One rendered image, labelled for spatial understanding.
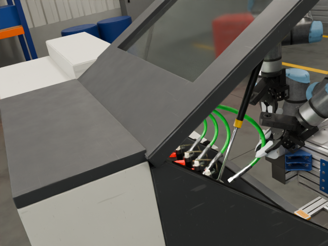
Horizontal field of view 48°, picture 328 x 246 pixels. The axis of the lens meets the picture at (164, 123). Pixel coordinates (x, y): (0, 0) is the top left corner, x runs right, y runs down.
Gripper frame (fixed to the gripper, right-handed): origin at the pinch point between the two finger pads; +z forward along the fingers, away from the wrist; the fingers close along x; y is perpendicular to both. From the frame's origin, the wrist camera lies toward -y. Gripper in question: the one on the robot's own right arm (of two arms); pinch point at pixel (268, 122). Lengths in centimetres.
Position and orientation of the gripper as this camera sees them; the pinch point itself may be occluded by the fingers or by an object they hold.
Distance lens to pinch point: 144.1
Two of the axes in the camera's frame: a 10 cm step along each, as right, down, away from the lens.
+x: -4.2, -3.2, 8.5
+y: 8.9, -3.1, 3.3
